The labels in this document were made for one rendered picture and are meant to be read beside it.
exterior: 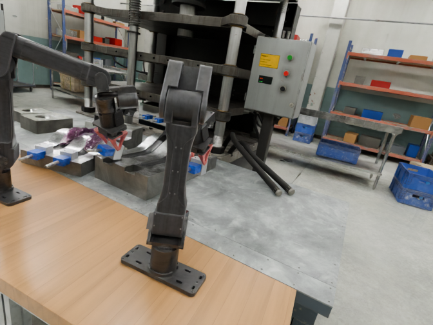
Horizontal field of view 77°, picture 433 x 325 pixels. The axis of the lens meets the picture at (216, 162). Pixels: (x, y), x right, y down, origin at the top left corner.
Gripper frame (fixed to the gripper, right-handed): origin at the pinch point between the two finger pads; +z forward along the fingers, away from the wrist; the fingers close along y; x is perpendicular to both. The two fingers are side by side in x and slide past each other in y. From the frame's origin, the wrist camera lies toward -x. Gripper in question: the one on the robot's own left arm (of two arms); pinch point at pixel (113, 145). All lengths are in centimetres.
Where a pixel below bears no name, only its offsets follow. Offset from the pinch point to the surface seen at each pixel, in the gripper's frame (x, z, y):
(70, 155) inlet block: 9.1, 6.3, 14.1
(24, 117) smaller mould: -3, 21, 76
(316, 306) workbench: 9, 3, -80
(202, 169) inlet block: -11.9, 2.0, -31.2
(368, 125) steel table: -341, 119, -82
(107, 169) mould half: 4.8, 7.6, -1.0
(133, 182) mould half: 4.2, 6.7, -13.8
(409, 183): -310, 160, -155
